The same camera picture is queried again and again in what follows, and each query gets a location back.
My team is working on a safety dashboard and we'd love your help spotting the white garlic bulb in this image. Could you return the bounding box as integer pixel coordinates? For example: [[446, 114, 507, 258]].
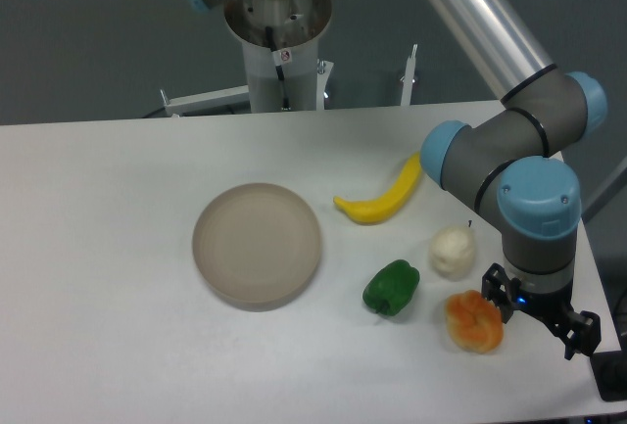
[[428, 225, 477, 280]]

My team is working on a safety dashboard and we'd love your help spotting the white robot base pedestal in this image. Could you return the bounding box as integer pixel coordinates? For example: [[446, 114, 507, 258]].
[[224, 0, 332, 113]]

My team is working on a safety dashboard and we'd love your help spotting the yellow banana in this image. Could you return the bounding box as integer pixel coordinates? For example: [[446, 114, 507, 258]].
[[333, 153, 422, 224]]

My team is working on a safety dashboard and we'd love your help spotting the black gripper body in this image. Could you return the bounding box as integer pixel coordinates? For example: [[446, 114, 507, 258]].
[[499, 262, 574, 330]]

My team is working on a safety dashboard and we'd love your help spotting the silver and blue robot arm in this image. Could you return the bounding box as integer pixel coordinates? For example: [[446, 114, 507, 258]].
[[190, 0, 607, 356]]

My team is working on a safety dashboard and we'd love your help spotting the beige round plate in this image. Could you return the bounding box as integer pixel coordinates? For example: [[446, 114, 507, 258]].
[[192, 183, 322, 311]]

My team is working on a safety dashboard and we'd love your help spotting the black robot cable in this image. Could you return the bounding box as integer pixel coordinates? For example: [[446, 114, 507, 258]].
[[264, 25, 292, 113]]

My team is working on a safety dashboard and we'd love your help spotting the green bell pepper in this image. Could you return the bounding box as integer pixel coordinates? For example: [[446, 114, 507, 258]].
[[362, 259, 420, 317]]

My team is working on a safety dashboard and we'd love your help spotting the black box at table edge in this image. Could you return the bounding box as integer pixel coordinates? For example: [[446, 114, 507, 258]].
[[591, 351, 626, 402]]

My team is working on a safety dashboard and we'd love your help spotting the white metal frame bracket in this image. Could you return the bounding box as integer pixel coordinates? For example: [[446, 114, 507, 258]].
[[160, 85, 249, 117]]

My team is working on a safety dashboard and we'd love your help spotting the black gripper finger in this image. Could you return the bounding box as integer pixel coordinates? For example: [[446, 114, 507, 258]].
[[549, 310, 602, 360], [481, 263, 513, 322]]

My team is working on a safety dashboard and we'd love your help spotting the orange bread roll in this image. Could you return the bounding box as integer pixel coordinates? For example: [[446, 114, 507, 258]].
[[445, 290, 504, 353]]

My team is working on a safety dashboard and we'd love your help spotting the white upright bracket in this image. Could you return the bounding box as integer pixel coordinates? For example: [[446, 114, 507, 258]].
[[400, 43, 418, 107]]

